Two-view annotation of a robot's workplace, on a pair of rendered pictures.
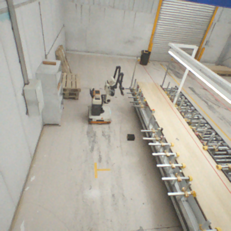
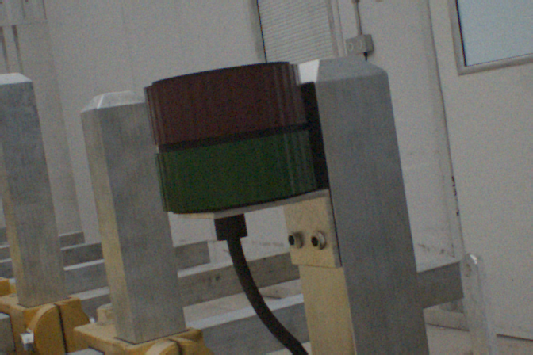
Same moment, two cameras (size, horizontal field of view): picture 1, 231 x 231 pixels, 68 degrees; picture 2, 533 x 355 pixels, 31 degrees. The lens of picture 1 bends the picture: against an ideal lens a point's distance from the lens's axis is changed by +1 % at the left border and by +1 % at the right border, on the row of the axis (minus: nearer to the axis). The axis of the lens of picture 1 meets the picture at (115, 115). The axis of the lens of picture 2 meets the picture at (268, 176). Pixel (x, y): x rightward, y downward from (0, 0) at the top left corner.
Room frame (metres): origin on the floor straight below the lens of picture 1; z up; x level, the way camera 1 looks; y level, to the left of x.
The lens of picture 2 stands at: (3.13, -1.08, 1.09)
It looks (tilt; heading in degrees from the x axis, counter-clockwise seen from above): 3 degrees down; 165
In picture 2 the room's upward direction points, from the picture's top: 9 degrees counter-clockwise
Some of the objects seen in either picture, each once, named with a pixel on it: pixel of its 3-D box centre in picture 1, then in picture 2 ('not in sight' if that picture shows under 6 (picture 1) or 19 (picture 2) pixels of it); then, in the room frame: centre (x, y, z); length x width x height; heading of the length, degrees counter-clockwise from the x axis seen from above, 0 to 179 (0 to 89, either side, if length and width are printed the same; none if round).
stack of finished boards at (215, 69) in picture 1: (212, 69); not in sight; (10.21, -5.14, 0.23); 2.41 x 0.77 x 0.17; 105
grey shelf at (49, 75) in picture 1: (52, 93); not in sight; (3.93, 1.79, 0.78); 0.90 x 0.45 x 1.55; 13
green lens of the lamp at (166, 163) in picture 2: not in sight; (235, 169); (2.77, -0.99, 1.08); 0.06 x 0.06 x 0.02
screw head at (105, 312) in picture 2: not in sight; (110, 313); (2.44, -1.02, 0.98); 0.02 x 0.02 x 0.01
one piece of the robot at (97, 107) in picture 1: (97, 102); not in sight; (4.17, 0.58, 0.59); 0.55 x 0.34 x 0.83; 13
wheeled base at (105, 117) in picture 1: (99, 114); not in sight; (4.19, 0.49, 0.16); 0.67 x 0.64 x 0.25; 103
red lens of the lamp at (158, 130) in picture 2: not in sight; (225, 105); (2.77, -0.99, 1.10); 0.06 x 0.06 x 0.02
